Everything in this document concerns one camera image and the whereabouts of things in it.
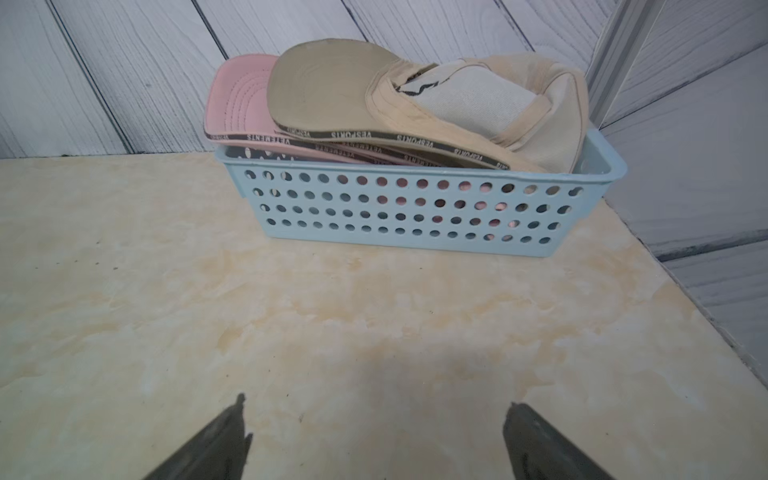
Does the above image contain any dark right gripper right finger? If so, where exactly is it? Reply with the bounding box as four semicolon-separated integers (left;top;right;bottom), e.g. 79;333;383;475
502;402;614;480

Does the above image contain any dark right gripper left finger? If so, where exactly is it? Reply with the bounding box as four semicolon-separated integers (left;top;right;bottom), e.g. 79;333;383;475
144;393;253;480

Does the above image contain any beige baseball cap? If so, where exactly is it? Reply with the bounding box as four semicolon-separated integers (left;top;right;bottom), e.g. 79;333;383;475
267;39;589;173

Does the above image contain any pink baseball cap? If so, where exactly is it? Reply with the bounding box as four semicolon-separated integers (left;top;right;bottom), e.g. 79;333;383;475
204;54;387;165

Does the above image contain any light blue perforated basket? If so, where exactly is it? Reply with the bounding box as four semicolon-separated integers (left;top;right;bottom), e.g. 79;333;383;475
215;129;627;257

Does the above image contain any right aluminium frame post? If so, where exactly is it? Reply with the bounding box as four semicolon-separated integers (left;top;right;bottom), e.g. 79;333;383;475
586;0;665;127

